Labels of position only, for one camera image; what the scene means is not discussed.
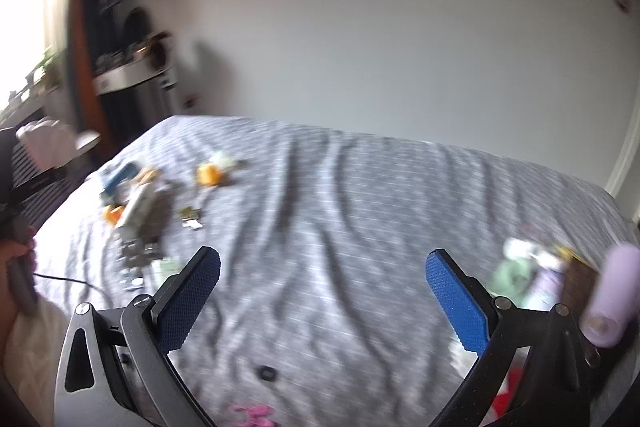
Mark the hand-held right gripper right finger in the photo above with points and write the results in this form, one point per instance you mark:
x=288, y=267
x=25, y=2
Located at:
x=457, y=307

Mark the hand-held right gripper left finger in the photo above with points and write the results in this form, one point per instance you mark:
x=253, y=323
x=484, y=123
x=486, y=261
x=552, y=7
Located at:
x=192, y=297

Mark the white spray bottle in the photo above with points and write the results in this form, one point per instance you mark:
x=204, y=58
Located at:
x=137, y=206

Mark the blue metal can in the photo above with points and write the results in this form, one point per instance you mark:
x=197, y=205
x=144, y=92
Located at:
x=120, y=178

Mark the person's left hand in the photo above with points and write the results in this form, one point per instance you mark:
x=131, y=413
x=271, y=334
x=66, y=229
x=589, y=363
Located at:
x=5, y=292

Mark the pale green packet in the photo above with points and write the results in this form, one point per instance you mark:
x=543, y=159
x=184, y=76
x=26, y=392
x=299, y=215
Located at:
x=166, y=268

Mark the green cloth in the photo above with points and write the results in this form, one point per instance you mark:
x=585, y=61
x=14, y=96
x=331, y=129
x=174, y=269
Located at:
x=512, y=279

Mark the silver metal pieces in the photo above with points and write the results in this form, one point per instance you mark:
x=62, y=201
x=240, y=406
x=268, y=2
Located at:
x=136, y=257

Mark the white cloth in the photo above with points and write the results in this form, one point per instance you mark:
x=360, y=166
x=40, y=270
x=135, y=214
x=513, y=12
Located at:
x=30, y=357

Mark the gold binder clips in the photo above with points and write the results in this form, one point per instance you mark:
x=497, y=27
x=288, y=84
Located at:
x=191, y=217

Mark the lavender white bottle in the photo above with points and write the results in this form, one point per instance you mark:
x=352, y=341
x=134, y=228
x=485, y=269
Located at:
x=545, y=284

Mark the olive brown pouch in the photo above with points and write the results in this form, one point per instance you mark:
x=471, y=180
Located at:
x=161, y=209

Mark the black slatted panel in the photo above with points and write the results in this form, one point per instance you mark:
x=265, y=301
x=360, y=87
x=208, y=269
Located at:
x=42, y=187

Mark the red object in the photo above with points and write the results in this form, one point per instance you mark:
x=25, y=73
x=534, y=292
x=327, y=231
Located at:
x=506, y=394

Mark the small orange object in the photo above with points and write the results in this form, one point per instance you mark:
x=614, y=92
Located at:
x=112, y=214

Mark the yellow plastic cap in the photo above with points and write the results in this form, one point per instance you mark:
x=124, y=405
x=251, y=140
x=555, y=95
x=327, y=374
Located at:
x=209, y=174

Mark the brown box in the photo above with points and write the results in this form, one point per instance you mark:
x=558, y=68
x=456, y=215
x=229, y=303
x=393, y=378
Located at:
x=580, y=282

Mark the cream plastic clip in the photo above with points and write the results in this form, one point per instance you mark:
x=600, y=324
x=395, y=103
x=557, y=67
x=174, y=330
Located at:
x=148, y=174

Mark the pink object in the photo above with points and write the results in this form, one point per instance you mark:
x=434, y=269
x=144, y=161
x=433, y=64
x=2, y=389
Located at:
x=252, y=414

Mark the white pleated object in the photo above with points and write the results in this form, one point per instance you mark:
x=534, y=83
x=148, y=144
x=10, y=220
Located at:
x=45, y=142

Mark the clear plastic cup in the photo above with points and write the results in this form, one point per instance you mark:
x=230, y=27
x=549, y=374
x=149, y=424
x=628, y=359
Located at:
x=226, y=161

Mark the grey patterned bedspread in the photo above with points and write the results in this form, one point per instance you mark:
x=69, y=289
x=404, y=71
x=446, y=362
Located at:
x=325, y=232

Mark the purple bottle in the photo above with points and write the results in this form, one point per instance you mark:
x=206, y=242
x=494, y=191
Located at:
x=612, y=297

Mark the grey cabinet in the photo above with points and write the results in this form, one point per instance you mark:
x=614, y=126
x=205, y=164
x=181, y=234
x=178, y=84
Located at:
x=140, y=102

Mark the potted plant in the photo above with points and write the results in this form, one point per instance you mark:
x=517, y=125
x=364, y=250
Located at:
x=50, y=69

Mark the window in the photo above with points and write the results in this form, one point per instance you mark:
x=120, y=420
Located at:
x=25, y=32

